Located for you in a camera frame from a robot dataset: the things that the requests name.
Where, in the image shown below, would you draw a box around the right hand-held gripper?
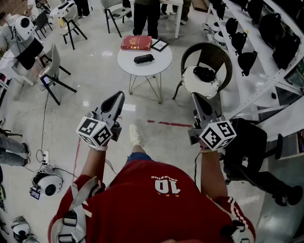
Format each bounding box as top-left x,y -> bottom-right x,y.
187,92 -> 238,152

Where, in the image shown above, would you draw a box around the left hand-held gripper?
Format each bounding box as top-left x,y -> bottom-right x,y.
75,91 -> 126,151

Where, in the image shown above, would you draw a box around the black glasses case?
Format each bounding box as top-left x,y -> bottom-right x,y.
133,54 -> 156,65

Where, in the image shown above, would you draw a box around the person's right forearm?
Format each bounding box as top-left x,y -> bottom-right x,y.
198,145 -> 229,199

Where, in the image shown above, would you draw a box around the person's left forearm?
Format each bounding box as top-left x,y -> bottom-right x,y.
80,145 -> 109,186

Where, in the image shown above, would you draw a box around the white speckled seat cushion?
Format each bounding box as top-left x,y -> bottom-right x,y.
181,65 -> 220,99

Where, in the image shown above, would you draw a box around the person's white shoe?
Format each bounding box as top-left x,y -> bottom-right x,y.
129,124 -> 142,147

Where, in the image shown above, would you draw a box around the black pouch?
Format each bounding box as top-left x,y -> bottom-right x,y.
193,66 -> 217,83

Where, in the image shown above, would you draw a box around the round white side table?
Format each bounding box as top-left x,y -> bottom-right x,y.
117,38 -> 173,105

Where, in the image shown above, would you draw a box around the person's lower leg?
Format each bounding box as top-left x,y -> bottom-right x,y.
130,143 -> 145,154

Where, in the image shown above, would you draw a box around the black office chair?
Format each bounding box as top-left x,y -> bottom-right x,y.
222,117 -> 304,208

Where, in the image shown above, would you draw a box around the brown wicker chair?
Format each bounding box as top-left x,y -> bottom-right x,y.
172,42 -> 234,101

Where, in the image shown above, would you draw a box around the red hardcover book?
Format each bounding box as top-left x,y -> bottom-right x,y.
120,35 -> 153,52

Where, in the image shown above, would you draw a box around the white dome backpack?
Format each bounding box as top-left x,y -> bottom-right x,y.
14,15 -> 36,42
29,167 -> 65,200
208,21 -> 221,33
213,31 -> 227,46
10,216 -> 40,243

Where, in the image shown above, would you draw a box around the white chair black legs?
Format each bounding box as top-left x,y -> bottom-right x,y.
37,42 -> 78,106

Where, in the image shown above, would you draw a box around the white metal shelving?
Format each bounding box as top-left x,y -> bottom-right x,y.
204,0 -> 304,161

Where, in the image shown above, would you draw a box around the beige chair black legs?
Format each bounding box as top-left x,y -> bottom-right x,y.
57,5 -> 88,51

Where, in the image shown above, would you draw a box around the grey armchair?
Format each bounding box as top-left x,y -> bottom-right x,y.
100,0 -> 133,38

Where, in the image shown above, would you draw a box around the person's red jersey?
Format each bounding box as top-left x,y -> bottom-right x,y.
47,159 -> 256,243

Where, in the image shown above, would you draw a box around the white cluttered table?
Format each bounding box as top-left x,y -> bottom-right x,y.
49,0 -> 77,19

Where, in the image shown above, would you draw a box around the dark grey chair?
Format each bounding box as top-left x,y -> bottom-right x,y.
33,11 -> 54,39

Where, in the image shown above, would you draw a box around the black floor cable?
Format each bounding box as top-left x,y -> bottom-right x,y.
35,91 -> 51,161

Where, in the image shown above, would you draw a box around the black picture frame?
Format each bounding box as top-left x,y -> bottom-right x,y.
150,38 -> 170,53

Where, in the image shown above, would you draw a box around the grey shoulder strap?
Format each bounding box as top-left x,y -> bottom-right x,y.
219,219 -> 251,243
57,176 -> 98,243

